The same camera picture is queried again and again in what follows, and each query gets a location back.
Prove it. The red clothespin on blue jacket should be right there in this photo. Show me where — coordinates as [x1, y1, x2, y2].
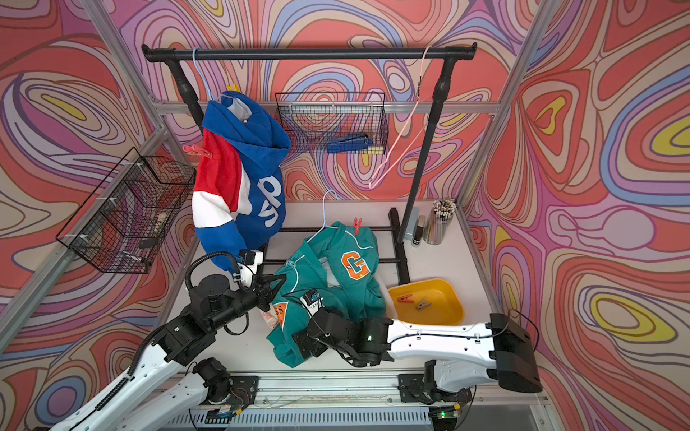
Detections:
[183, 145, 213, 159]

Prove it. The small black bottle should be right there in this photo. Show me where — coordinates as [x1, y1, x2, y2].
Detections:
[411, 215, 426, 247]

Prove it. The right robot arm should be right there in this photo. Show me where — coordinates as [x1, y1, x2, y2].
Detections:
[293, 308, 543, 404]

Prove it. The light blue hanger green jacket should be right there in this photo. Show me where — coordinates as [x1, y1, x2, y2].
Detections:
[307, 189, 338, 242]

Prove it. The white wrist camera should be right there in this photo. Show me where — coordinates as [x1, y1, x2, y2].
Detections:
[237, 250, 264, 289]
[299, 289, 323, 316]

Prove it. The grey clothespin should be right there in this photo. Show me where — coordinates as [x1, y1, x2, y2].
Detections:
[416, 297, 431, 310]

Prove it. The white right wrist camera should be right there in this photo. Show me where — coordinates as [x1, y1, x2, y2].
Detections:
[299, 289, 323, 316]

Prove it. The black wire basket back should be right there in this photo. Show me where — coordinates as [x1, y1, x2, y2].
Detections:
[274, 91, 389, 156]

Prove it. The black wire basket left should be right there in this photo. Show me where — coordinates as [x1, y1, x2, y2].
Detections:
[56, 148, 196, 274]

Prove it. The black clothes rack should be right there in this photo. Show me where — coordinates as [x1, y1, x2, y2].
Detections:
[141, 43, 478, 284]

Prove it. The black wire basket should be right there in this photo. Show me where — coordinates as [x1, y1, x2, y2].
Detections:
[274, 91, 389, 156]
[56, 148, 196, 274]

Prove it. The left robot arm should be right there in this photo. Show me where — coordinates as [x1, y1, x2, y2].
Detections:
[54, 274, 287, 430]

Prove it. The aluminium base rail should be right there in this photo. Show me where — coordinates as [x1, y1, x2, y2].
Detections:
[123, 368, 540, 431]

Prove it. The red clothespin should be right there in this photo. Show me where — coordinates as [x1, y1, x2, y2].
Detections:
[183, 145, 213, 159]
[353, 217, 363, 235]
[396, 294, 415, 303]

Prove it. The green kids jacket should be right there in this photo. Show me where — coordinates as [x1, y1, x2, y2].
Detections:
[267, 222, 386, 368]

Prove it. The pink patterned kids jacket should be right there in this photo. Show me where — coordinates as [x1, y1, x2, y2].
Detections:
[261, 305, 280, 330]

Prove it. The blue object in back basket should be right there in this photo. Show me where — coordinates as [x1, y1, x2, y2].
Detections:
[326, 134, 373, 154]

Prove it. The blue red white jacket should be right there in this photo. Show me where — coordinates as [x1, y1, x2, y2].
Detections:
[192, 92, 291, 271]

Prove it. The cup of pencils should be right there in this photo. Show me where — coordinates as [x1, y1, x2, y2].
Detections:
[422, 199, 456, 245]

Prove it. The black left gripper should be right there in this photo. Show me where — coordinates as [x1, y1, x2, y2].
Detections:
[207, 272, 287, 335]

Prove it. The yellow plastic tray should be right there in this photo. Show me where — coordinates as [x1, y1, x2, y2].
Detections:
[388, 278, 465, 326]

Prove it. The pink plastic hanger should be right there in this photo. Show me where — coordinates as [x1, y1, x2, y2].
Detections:
[367, 46, 432, 190]

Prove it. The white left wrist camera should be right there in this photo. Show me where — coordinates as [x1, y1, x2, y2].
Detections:
[237, 250, 264, 289]

